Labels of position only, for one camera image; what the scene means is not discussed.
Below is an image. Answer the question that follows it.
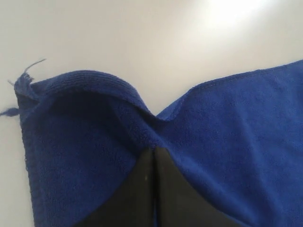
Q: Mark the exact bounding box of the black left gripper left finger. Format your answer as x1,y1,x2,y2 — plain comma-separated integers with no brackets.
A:
78,149,154,227

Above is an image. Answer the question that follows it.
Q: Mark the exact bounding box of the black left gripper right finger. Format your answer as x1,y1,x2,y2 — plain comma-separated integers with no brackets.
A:
154,147,239,227

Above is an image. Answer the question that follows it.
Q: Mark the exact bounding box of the blue cloth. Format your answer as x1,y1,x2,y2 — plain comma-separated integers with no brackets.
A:
3,61,303,227

